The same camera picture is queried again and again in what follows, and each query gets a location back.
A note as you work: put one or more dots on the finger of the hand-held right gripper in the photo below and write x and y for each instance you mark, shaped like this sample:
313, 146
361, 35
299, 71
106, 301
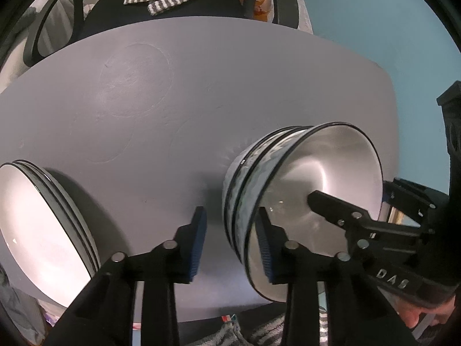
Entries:
335, 211
414, 205

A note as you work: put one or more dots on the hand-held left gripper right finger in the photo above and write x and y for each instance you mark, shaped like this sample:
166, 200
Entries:
263, 241

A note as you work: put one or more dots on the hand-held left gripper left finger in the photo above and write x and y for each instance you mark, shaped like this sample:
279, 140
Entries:
198, 245

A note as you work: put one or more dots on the person's right hand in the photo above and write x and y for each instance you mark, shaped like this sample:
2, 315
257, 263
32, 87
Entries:
410, 313

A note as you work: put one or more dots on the grey striped knit garment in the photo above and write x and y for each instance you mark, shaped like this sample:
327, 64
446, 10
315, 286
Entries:
230, 333

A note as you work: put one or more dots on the crumpled grey cloth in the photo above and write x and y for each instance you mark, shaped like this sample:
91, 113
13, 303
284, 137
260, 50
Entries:
18, 306

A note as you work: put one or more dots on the orange yellow packet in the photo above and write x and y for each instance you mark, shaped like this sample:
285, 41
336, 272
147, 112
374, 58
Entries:
261, 7

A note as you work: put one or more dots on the black office chair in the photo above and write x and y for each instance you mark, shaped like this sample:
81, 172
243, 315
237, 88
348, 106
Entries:
216, 5

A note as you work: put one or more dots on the light grey sofa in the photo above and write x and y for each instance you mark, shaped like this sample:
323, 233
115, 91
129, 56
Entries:
54, 10

